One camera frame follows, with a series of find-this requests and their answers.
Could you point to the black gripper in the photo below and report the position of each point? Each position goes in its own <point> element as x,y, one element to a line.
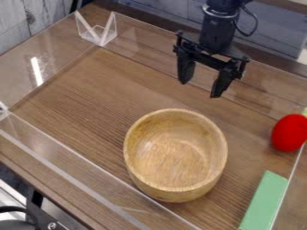
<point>211,49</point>

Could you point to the red plush strawberry toy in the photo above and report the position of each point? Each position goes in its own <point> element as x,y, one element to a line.
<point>288,134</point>

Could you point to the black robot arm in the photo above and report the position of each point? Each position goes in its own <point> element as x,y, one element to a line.
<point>228,6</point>

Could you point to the wooden bowl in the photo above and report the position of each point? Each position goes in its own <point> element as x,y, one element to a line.
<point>175,154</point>

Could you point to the green tape strip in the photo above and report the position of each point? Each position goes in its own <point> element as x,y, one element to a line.
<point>263,206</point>

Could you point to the clear acrylic corner bracket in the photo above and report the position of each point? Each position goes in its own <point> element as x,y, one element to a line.
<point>100,35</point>

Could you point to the clear acrylic enclosure wall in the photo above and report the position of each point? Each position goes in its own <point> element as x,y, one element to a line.
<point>70,96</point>

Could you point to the black metal table bracket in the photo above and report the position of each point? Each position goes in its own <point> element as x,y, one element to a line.
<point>42,220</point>

